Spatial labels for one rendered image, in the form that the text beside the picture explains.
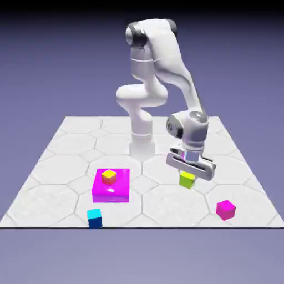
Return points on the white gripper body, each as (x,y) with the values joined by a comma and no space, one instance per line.
(177,162)

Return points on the small lime green cube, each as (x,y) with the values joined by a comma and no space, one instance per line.
(186,181)

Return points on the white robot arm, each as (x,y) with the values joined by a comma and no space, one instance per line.
(168,66)

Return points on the small magenta cube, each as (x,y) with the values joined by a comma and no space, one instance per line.
(225,210)

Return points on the small orange cube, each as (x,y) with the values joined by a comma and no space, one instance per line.
(109,177)

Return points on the small cyan cube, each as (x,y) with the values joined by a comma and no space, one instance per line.
(94,218)

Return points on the large magenta box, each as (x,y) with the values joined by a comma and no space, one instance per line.
(111,190)

